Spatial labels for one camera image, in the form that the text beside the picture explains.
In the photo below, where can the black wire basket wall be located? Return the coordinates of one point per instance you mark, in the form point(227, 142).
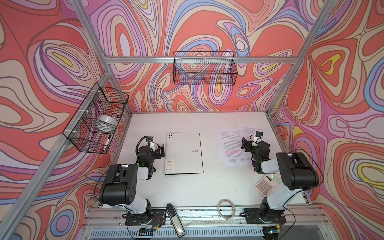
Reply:
point(204, 68)
point(85, 132)

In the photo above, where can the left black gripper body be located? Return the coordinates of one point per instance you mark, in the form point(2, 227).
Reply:
point(160, 151)

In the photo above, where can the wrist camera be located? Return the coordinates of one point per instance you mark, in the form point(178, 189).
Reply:
point(256, 138)
point(151, 143)

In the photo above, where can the printed paper sheet lower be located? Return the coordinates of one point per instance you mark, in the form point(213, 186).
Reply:
point(248, 131)

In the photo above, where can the white black lever arch folder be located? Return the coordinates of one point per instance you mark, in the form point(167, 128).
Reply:
point(183, 154)

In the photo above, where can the printed paper sheet top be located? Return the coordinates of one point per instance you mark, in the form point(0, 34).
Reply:
point(230, 151)

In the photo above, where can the white pink calculator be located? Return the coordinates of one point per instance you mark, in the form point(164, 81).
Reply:
point(267, 185)

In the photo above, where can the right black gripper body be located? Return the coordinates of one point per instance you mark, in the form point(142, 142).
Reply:
point(246, 144)

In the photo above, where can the printed paper sheet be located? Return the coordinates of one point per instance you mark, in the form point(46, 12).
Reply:
point(230, 151)
point(248, 131)

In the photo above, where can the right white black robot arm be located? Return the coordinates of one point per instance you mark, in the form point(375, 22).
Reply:
point(297, 175)

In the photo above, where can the black wire basket back wall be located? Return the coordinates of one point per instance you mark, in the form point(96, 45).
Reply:
point(204, 68)

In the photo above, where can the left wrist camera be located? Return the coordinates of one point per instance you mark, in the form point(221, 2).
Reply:
point(151, 143)

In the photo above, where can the silver tape roll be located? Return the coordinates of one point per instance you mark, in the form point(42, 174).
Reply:
point(108, 120)

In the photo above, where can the black wire basket left wall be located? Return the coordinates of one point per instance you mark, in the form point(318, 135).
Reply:
point(85, 132)

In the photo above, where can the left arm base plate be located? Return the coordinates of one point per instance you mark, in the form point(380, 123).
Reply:
point(154, 218)

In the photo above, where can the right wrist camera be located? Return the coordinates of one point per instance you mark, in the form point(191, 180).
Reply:
point(256, 138)

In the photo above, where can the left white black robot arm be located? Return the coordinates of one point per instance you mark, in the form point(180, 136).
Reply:
point(120, 185)

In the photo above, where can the black handheld scanner device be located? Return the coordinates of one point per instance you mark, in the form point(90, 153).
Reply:
point(175, 220)

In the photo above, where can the white marker pen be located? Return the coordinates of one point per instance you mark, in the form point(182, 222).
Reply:
point(106, 145)

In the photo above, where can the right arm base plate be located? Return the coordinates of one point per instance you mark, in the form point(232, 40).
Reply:
point(257, 216)

